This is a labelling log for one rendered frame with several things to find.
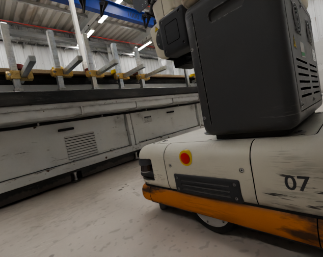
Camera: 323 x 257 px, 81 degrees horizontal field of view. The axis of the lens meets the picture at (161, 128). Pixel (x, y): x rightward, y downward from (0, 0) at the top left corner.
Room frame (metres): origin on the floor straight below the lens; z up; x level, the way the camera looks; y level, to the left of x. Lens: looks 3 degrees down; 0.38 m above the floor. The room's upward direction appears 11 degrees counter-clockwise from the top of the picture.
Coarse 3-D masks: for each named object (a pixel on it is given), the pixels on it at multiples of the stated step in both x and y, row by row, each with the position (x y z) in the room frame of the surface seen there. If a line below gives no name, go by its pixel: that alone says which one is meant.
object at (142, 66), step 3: (138, 66) 1.53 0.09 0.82; (141, 66) 1.51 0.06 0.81; (144, 66) 1.50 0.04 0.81; (132, 69) 1.59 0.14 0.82; (135, 69) 1.56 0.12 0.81; (138, 69) 1.54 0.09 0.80; (141, 69) 1.55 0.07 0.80; (126, 72) 1.65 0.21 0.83; (129, 72) 1.62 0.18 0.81; (132, 72) 1.59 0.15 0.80; (135, 72) 1.61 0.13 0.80; (123, 75) 1.69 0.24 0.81; (126, 75) 1.66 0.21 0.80; (129, 75) 1.67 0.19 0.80; (117, 81) 1.79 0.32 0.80
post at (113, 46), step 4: (112, 44) 1.67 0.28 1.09; (112, 48) 1.68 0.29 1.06; (116, 48) 1.69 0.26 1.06; (112, 52) 1.69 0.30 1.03; (116, 52) 1.68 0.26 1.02; (116, 56) 1.68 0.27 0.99; (116, 68) 1.68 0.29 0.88; (120, 68) 1.69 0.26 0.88; (116, 72) 1.69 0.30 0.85; (120, 72) 1.68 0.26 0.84; (120, 80) 1.67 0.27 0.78; (120, 84) 1.67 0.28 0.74
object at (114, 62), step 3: (114, 60) 1.32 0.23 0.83; (117, 60) 1.34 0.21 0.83; (108, 63) 1.38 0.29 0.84; (111, 63) 1.35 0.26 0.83; (114, 63) 1.33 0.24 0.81; (117, 63) 1.34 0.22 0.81; (105, 66) 1.41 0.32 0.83; (108, 66) 1.39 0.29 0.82; (111, 66) 1.38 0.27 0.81; (99, 69) 1.48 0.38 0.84; (102, 69) 1.45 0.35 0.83; (105, 69) 1.42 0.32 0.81; (108, 69) 1.43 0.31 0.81; (99, 72) 1.49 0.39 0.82; (102, 72) 1.48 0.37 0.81
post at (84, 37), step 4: (84, 36) 1.50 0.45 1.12; (84, 40) 1.49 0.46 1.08; (88, 40) 1.52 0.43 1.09; (84, 44) 1.50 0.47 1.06; (88, 44) 1.51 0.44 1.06; (84, 48) 1.51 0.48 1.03; (88, 48) 1.51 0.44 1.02; (88, 52) 1.50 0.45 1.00; (88, 56) 1.50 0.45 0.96; (88, 60) 1.50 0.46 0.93; (92, 60) 1.52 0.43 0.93; (88, 64) 1.51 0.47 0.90; (92, 64) 1.51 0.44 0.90; (88, 68) 1.52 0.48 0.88; (92, 68) 1.51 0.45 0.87; (92, 76) 1.50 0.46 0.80; (92, 80) 1.50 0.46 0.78; (96, 80) 1.52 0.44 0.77; (92, 84) 1.51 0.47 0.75; (96, 84) 1.51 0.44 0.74
